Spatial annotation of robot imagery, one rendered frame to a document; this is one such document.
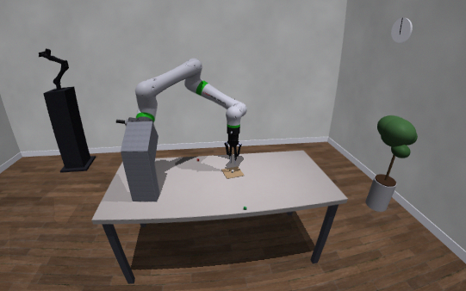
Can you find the tan mat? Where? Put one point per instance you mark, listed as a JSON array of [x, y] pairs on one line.
[[236, 172]]

